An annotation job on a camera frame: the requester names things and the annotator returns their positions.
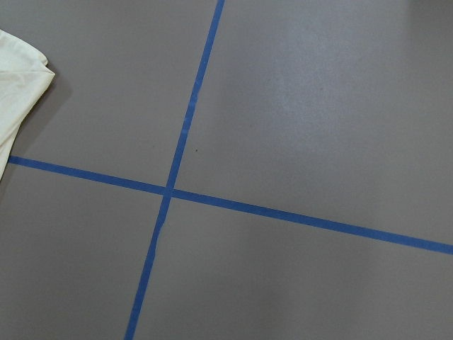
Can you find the beige long-sleeve printed shirt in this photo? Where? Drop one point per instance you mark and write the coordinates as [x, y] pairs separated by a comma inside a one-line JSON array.
[[24, 79]]

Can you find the brown table mat with blue grid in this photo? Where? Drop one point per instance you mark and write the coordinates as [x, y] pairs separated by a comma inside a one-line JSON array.
[[232, 170]]

